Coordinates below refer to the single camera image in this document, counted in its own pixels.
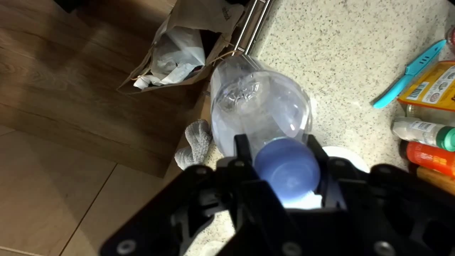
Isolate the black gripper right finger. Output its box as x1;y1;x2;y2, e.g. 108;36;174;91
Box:
305;134;455;256

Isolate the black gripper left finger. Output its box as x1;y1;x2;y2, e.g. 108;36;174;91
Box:
98;134;305;256

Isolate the clear water bottle blue cap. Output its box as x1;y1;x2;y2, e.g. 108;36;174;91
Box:
209;53;323;208

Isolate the orange sauce bottle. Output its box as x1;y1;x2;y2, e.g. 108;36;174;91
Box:
404;141;455;178

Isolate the white bottle green cap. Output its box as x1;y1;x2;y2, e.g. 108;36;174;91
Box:
391;118;455;154

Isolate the yellow label sauce bottle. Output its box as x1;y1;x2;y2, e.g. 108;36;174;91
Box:
397;60;455;112

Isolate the grey hanging towel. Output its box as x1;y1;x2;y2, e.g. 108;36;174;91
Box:
174;118;215;171

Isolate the teal plastic kitchen tool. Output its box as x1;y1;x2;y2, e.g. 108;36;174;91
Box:
370;38;448;111

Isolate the crumpled white paper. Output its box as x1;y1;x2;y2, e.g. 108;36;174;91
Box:
133;26;208;90

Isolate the brown paper bag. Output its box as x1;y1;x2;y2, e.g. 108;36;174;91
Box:
118;0;248;94

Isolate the black electric stove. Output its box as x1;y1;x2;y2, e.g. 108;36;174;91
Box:
226;0;275;55

